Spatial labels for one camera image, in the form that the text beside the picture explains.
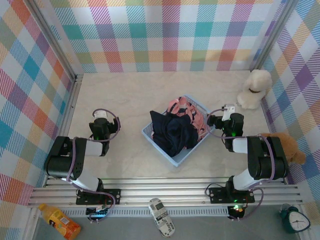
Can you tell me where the orange juice bottle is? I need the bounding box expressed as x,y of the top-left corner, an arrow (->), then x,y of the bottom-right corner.
37,203 -> 82,240

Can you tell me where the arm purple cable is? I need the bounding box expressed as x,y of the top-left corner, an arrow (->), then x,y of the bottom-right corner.
205,106 -> 276,222
66,108 -> 122,223

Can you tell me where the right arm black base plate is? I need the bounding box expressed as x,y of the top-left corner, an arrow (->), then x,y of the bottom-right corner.
208,186 -> 256,205

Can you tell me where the white plush dog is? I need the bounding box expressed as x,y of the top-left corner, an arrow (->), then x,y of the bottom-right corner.
236,69 -> 273,110

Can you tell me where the aluminium rail frame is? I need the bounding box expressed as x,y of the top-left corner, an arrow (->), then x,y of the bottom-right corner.
27,176 -> 305,208

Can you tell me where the blue plastic laundry basket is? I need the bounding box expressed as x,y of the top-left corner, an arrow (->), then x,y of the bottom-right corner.
141,94 -> 215,168

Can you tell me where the navy blue garment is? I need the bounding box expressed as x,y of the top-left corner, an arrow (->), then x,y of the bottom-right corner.
149,110 -> 201,158

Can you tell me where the white slotted cable duct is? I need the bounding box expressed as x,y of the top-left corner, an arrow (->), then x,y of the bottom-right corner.
59,208 -> 231,218

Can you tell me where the brown teddy bear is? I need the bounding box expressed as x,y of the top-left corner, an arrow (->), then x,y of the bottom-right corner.
261,132 -> 307,166

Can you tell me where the aluminium corner post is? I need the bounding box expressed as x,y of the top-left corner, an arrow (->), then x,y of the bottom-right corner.
249,0 -> 300,76
27,0 -> 85,83

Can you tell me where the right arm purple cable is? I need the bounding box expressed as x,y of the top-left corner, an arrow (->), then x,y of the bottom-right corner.
205,106 -> 276,222

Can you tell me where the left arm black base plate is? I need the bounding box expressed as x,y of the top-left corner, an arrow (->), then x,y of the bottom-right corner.
75,188 -> 122,206

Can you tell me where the pink whale print garment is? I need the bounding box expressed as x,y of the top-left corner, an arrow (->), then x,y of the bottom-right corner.
166,96 -> 210,141

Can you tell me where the teal alarm clock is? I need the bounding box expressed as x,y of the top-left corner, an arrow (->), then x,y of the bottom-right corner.
279,203 -> 312,235

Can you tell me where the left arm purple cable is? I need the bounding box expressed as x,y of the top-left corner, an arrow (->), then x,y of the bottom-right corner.
66,108 -> 122,223

